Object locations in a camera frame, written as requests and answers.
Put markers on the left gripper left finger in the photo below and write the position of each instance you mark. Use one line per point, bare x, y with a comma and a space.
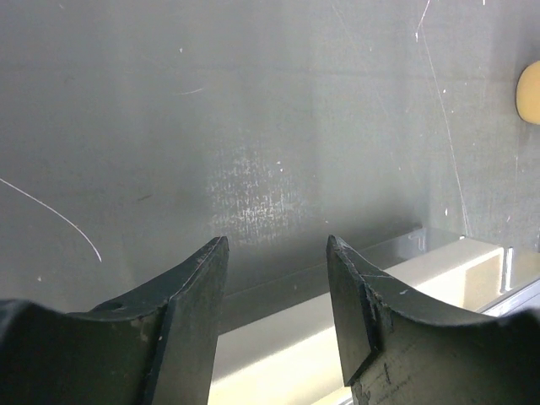
155, 344

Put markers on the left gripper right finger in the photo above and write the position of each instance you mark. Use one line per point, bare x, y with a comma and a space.
399, 346

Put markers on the yellow mug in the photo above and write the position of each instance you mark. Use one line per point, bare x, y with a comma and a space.
528, 94

